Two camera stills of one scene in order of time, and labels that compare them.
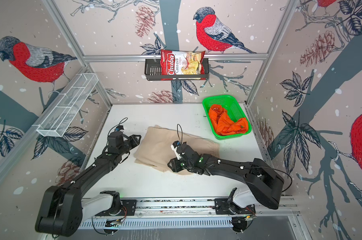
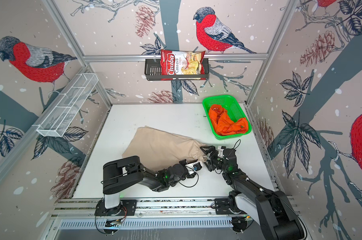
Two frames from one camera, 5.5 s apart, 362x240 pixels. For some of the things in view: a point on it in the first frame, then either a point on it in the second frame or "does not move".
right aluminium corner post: x=290 y=7 does not move
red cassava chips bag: x=174 y=62 does not move
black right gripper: x=174 y=162 -> x=212 y=149
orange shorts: x=224 y=124 does not move
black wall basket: x=152 y=71 does not move
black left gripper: x=133 y=138 -> x=184 y=163
